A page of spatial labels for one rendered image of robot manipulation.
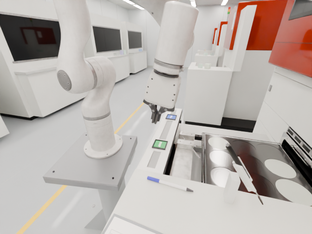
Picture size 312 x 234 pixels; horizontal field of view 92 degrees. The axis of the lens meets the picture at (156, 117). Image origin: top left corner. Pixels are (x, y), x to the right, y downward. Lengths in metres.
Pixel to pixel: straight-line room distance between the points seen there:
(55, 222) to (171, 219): 1.40
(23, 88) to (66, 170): 2.83
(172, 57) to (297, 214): 0.50
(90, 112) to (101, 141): 0.16
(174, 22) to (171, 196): 0.44
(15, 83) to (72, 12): 2.91
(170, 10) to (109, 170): 0.60
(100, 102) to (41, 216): 1.36
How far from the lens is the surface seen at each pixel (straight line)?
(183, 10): 0.41
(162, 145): 0.63
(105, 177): 0.68
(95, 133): 0.72
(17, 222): 1.91
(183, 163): 0.68
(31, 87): 3.34
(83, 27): 0.62
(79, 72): 0.58
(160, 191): 0.48
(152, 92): 0.46
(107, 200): 1.02
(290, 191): 0.72
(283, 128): 1.02
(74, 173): 0.74
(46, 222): 1.78
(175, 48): 0.41
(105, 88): 0.69
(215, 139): 0.83
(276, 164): 0.81
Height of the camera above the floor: 1.35
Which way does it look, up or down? 27 degrees down
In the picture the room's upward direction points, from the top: straight up
